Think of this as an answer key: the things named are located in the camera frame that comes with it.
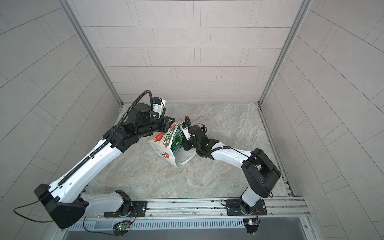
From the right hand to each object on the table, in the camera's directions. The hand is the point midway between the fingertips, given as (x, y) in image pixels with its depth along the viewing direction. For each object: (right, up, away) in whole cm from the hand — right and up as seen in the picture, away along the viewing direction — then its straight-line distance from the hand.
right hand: (181, 139), depth 84 cm
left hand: (+1, +12, -18) cm, 22 cm away
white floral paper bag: (-9, -1, -10) cm, 13 cm away
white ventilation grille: (-33, -38, -15) cm, 52 cm away
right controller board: (+34, -37, -16) cm, 53 cm away
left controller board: (-23, -34, -20) cm, 46 cm away
